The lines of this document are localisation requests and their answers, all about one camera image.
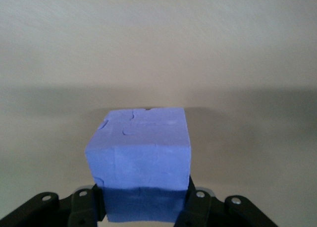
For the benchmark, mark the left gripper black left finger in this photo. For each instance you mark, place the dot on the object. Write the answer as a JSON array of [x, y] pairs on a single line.
[[81, 207]]

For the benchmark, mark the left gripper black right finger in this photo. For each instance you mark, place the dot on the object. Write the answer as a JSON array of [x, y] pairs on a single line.
[[203, 209]]

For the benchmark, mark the purple foam cube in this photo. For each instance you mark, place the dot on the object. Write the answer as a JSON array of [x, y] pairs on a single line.
[[138, 150]]

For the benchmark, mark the brown table cover sheet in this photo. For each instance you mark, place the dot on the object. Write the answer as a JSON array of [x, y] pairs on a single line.
[[158, 38]]

